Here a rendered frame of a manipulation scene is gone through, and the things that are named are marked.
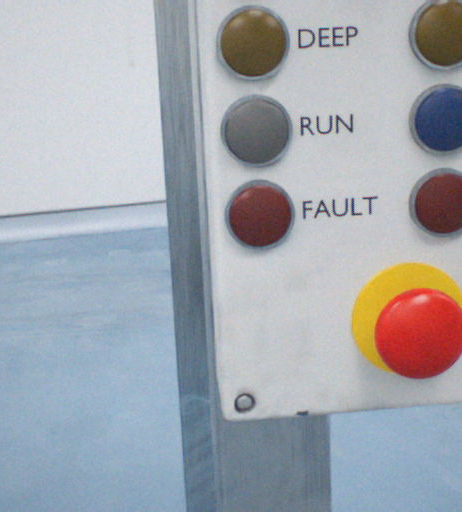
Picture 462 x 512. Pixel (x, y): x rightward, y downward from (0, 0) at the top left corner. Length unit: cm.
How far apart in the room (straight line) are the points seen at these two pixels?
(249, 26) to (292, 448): 23
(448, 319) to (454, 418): 201
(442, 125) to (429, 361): 10
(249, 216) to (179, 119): 117
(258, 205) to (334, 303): 6
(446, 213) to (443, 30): 8
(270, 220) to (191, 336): 126
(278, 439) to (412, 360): 13
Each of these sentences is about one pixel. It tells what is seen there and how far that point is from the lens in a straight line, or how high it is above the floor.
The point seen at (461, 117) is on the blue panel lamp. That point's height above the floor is 96.
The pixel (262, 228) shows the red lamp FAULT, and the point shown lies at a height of 92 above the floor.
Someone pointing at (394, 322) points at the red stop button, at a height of 88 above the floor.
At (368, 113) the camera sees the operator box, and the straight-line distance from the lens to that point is 44.
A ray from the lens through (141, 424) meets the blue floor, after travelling 245.
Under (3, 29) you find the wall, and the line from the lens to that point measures 417.
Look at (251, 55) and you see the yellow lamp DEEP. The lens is 42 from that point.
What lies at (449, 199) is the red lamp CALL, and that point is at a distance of 45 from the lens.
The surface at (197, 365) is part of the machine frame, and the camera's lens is 171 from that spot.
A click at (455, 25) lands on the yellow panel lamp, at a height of 100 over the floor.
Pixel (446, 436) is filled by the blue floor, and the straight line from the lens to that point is 236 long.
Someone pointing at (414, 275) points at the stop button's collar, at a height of 89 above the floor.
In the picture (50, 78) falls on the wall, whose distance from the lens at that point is 419.
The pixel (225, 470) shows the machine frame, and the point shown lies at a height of 77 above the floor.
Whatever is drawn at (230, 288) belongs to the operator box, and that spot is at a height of 89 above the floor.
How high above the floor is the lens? 102
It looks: 16 degrees down
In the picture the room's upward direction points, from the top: 3 degrees counter-clockwise
